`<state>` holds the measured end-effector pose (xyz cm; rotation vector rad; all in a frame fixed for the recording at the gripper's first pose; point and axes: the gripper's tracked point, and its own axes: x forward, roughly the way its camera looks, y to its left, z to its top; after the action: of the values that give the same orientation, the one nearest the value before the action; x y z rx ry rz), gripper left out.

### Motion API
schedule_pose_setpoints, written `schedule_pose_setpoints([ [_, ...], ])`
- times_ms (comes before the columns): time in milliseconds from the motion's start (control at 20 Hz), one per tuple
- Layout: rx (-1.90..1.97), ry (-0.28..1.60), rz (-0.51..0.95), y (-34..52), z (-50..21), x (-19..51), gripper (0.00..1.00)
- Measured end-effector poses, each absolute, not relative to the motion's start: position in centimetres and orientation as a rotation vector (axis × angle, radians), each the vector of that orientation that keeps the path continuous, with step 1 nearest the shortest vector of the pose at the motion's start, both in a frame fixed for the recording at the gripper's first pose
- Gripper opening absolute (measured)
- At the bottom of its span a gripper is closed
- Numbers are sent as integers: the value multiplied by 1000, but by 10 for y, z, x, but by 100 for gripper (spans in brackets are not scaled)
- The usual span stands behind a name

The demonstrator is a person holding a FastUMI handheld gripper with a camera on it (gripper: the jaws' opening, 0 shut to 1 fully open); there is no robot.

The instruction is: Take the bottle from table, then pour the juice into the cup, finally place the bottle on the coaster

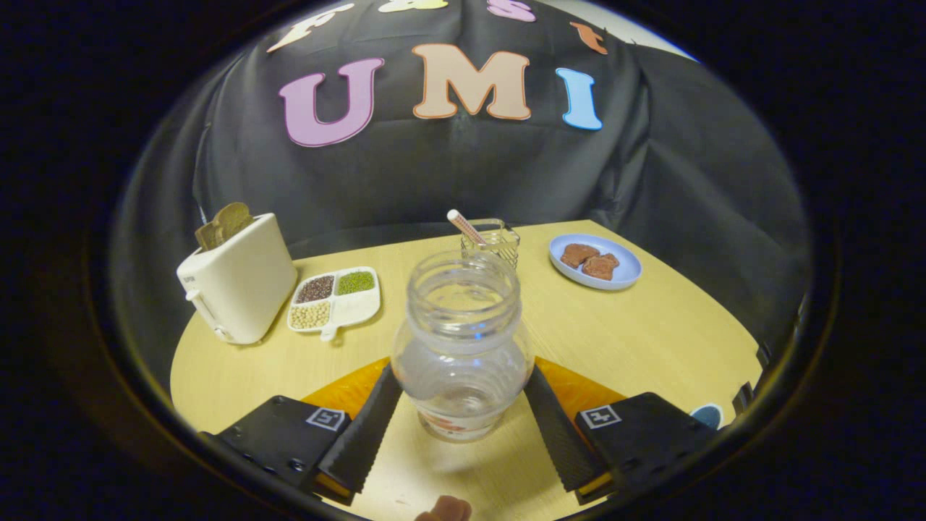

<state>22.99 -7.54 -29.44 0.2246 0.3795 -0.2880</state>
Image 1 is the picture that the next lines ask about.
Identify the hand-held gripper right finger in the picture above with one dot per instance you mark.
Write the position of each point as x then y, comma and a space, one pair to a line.
561, 434

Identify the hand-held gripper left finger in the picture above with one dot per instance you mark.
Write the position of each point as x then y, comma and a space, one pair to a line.
365, 434

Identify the clear plastic bottle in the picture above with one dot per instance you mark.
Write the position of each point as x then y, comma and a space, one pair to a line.
463, 362

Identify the clear glass cup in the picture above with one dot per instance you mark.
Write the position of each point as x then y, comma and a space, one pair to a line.
499, 246

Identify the white divided tray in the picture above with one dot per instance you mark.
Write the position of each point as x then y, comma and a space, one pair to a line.
358, 307

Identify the yellow beans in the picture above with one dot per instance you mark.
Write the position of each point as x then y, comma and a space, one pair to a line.
310, 315

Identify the green beans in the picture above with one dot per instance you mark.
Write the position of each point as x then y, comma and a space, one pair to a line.
355, 282

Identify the dark brown beans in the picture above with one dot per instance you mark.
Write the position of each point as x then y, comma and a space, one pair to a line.
315, 289

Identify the brown cookie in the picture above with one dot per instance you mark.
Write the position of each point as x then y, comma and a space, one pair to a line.
579, 254
602, 266

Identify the light blue plate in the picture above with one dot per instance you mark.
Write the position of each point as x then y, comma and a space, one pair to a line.
626, 271

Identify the white toaster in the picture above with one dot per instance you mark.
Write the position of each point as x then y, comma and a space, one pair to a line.
242, 289

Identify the black chair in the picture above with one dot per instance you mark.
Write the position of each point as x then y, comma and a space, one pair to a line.
752, 376

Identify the pink striped straw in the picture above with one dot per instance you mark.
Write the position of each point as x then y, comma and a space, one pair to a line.
464, 225

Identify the brown toast slices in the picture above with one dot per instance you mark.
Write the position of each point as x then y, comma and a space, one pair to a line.
228, 223

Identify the black backdrop cloth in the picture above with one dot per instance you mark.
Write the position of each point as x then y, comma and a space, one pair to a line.
434, 170

